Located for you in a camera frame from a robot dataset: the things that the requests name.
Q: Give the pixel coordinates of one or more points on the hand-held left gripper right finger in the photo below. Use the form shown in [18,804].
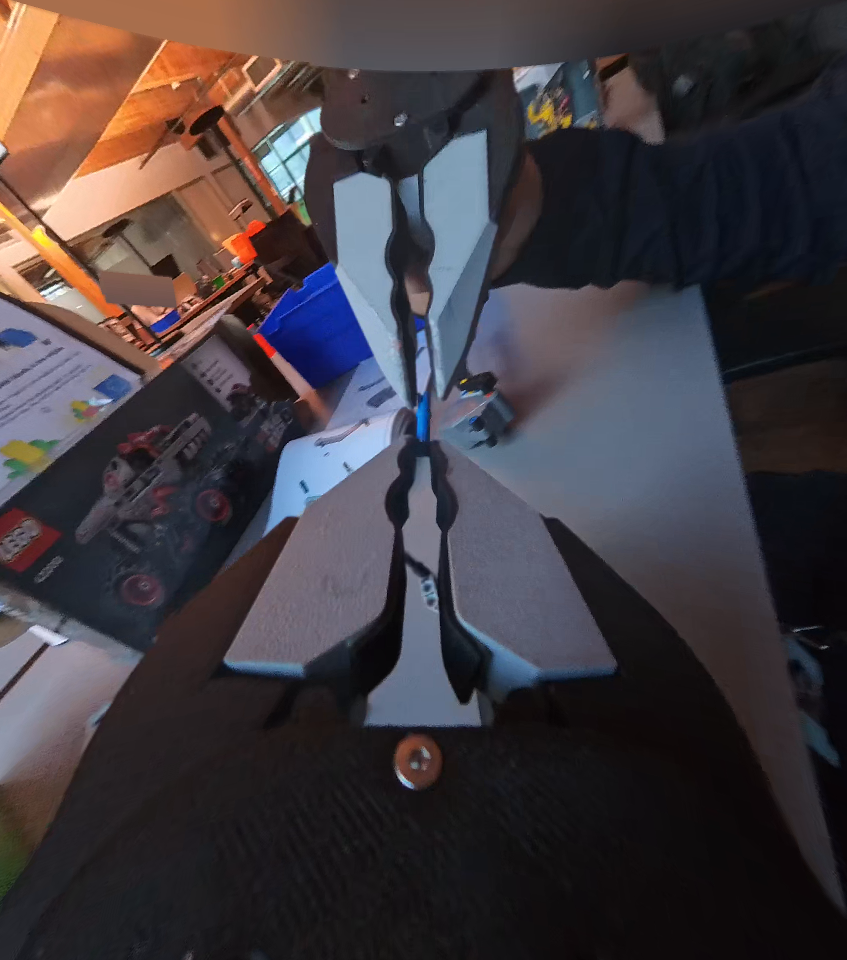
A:
[521,577]

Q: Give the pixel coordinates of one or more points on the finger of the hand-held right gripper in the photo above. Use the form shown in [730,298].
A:
[363,247]
[465,240]

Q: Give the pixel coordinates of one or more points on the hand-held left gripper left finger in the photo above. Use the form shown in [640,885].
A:
[318,577]

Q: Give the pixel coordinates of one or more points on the blue lego pin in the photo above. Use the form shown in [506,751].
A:
[423,418]

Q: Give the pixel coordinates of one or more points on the person's right forearm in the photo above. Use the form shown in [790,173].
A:
[693,202]

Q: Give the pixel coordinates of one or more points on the small grey lego piece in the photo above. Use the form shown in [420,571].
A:
[425,586]

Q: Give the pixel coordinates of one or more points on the grey lego assembly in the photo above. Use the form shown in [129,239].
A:
[485,420]

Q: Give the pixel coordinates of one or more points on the black lego set box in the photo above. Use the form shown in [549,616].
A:
[168,480]

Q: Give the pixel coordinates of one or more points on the person's right hand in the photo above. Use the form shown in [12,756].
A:
[521,217]

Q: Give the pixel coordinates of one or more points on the blue plastic bin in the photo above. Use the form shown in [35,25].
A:
[311,330]

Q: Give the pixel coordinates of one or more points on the orange object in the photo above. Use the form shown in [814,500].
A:
[243,246]

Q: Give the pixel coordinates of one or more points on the white instruction booklet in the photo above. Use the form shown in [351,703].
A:
[333,457]

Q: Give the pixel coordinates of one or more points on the white line-drawing sheet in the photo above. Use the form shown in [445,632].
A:
[363,386]

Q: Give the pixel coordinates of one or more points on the black round-top stand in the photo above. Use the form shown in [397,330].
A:
[207,124]

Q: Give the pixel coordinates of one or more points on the white printed instruction poster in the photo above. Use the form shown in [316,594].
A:
[18,390]

